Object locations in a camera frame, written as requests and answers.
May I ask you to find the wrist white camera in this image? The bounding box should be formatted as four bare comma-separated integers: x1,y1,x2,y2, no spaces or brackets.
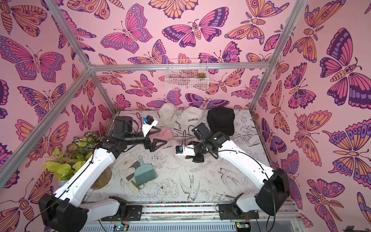
142,115,158,136
175,145,196,158

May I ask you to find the cream cap rear left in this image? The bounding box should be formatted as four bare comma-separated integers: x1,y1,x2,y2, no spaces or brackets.
157,103,177,126

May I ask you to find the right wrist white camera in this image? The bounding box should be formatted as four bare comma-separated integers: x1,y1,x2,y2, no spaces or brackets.
175,145,196,158

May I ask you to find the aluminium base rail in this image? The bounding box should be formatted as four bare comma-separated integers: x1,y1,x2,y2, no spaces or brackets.
80,202,305,232

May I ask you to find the white wire basket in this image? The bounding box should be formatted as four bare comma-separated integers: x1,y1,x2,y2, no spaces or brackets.
164,58,210,91

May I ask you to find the aluminium frame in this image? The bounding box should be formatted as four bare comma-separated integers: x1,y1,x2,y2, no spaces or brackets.
1,1,307,187

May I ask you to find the black cap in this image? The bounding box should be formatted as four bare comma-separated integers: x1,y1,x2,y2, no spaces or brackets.
207,107,235,136

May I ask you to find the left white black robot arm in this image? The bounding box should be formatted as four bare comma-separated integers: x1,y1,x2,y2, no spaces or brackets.
38,116,167,232

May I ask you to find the teal hand brush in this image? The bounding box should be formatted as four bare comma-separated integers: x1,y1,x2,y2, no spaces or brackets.
134,155,157,186

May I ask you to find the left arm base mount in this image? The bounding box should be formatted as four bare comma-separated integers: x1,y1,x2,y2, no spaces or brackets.
101,205,143,221

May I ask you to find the potted green plant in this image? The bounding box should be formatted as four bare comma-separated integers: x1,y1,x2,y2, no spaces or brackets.
43,131,105,186

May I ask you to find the clear plastic dustpan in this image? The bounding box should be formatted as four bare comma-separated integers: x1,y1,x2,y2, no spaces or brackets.
113,153,141,194

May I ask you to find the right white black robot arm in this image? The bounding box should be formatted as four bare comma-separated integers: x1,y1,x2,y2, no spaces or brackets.
192,123,290,216

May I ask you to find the small succulent in basket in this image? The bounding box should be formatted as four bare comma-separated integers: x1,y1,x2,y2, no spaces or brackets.
197,73,207,79

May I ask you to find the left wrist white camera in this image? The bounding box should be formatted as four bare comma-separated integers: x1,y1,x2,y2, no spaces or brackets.
142,115,158,136

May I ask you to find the plain pink cap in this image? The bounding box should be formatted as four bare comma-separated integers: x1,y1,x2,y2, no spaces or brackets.
149,127,173,151

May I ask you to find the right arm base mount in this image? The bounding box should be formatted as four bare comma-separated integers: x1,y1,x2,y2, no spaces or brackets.
215,204,260,220

